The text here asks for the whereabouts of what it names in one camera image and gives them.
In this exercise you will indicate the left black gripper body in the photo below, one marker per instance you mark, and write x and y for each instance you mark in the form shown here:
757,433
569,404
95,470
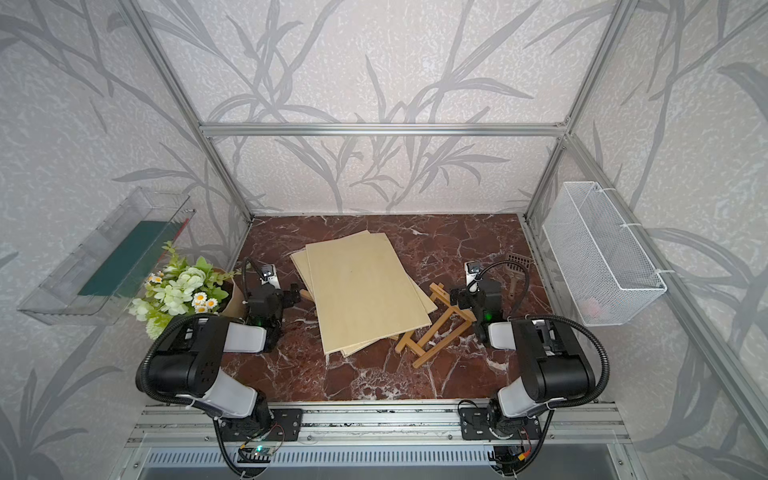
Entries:
283,301

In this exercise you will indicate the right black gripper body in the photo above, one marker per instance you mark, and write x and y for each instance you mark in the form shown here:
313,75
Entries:
468,301

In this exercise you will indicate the wooden easel frame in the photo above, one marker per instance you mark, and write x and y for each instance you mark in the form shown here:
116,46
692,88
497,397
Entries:
421,348
306,295

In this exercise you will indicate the light plywood board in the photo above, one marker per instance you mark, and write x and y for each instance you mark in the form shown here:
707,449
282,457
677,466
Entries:
312,267
363,288

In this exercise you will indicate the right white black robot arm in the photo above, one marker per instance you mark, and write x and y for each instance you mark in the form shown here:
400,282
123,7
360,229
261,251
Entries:
561,363

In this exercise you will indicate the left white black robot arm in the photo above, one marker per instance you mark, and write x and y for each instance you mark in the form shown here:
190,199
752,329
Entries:
183,365

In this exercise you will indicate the brown plastic grid piece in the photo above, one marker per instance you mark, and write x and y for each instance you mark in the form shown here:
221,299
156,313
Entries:
520,276

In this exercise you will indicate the artificial flower bouquet in pot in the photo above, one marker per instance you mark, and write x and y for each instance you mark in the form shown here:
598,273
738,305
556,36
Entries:
184,288

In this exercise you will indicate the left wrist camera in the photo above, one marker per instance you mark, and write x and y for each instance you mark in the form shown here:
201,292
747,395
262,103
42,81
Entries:
268,275

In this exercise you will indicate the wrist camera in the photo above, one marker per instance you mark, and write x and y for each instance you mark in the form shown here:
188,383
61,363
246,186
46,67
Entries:
472,269
268,275

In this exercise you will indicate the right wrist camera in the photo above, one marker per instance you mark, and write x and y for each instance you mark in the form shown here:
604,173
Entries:
472,269

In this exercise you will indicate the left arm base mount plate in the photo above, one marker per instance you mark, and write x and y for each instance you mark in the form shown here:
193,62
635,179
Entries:
279,425

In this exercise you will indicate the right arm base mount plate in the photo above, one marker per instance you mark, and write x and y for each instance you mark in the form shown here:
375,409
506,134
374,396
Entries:
492,423

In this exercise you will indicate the white wire mesh basket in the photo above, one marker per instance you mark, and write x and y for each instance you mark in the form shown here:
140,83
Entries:
609,275

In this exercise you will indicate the aluminium front rail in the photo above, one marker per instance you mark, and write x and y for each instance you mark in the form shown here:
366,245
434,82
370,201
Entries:
380,423

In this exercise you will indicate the clear plastic wall tray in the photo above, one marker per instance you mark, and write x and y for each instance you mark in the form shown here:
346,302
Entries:
95,284

